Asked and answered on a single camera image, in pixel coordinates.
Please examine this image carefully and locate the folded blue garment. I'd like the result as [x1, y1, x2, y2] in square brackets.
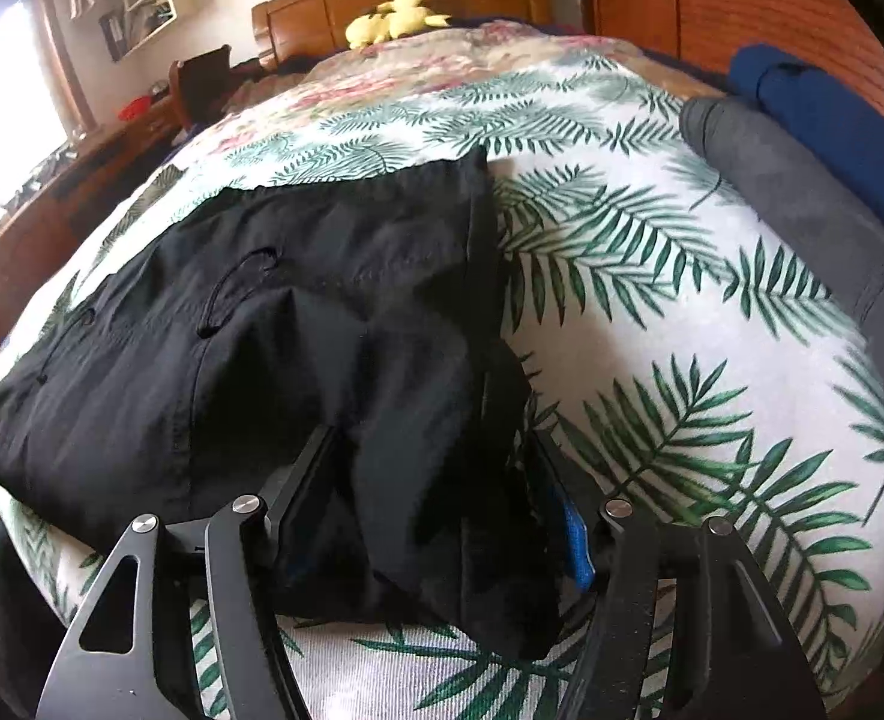
[727, 43, 884, 212]

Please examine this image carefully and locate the yellow plush toy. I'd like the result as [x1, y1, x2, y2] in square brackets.
[346, 0, 453, 47]

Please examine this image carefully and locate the wooden chair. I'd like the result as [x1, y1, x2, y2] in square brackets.
[169, 44, 264, 130]

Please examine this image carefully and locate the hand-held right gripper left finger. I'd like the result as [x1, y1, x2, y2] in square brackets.
[37, 424, 338, 720]

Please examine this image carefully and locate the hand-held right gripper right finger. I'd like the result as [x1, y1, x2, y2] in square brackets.
[528, 427, 825, 720]

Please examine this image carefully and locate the wooden desk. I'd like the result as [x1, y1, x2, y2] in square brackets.
[0, 100, 189, 392]

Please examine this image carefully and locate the green leaf print bedsheet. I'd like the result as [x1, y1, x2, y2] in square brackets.
[0, 52, 884, 720]

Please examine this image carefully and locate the black buttoned garment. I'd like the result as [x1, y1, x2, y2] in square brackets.
[0, 144, 564, 662]

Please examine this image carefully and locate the floral blanket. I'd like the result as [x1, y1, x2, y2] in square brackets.
[209, 19, 647, 160]

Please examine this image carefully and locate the wooden headboard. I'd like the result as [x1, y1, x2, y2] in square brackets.
[251, 0, 552, 70]

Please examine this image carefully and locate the window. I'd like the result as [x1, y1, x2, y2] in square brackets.
[0, 0, 86, 241]

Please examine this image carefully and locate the folded grey garment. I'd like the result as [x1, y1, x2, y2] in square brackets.
[679, 95, 884, 362]

